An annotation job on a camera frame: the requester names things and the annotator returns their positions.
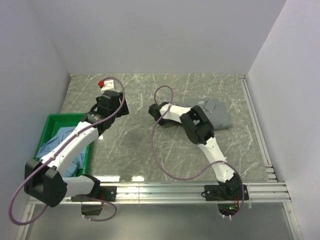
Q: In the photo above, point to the grey long sleeve shirt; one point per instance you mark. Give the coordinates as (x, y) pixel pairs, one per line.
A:
(214, 109)

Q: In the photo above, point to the aluminium mounting rail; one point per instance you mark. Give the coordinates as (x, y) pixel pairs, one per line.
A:
(191, 192)

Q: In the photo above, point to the aluminium side rail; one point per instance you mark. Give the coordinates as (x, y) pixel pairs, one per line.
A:
(256, 125)

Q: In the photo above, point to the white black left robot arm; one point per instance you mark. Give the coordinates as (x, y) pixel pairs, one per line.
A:
(45, 179)

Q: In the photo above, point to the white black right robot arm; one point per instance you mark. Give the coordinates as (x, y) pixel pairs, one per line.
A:
(200, 131)

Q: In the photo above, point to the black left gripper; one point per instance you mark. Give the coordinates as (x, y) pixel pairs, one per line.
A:
(124, 111)

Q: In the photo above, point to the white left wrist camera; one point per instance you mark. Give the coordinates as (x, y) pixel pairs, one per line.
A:
(107, 85)

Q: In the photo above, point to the green plastic bin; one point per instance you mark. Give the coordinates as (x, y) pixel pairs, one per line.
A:
(56, 129)

